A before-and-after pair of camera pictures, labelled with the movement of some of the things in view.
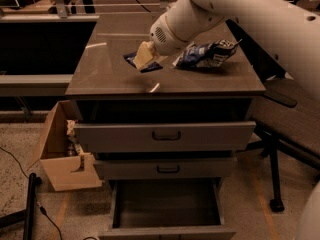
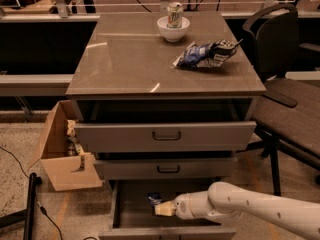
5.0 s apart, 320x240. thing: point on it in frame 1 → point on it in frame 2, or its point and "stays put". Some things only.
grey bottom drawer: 167,209 stays put
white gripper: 163,40 → 182,206
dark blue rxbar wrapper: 130,58 → 154,198
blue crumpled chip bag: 208,55 stays put
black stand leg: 28,214 stays put
